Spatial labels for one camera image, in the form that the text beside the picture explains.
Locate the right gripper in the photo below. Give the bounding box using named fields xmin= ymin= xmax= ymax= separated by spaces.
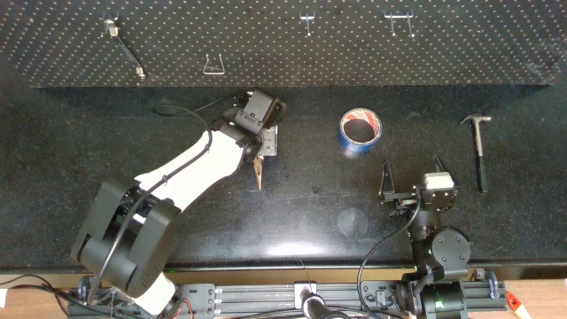
xmin=377 ymin=153 xmax=461 ymax=212

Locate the wrench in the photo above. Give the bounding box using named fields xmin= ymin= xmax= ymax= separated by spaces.
xmin=102 ymin=15 xmax=147 ymax=81

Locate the black pegboard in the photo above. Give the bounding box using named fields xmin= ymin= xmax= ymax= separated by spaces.
xmin=0 ymin=0 xmax=567 ymax=89

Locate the roll of blue tape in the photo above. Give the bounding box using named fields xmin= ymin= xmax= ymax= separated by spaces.
xmin=338 ymin=107 xmax=384 ymax=155

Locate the hammer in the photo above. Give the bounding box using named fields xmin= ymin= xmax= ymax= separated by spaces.
xmin=459 ymin=113 xmax=493 ymax=195

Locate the red and yellow object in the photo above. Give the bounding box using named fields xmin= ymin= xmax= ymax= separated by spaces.
xmin=506 ymin=290 xmax=533 ymax=319

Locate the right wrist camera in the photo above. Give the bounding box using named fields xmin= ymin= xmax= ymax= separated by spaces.
xmin=420 ymin=172 xmax=456 ymax=191

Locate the black cable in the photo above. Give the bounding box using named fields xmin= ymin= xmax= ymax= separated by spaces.
xmin=86 ymin=93 xmax=249 ymax=307
xmin=356 ymin=198 xmax=422 ymax=318

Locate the mounting rail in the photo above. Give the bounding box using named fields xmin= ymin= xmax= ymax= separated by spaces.
xmin=66 ymin=268 xmax=509 ymax=319

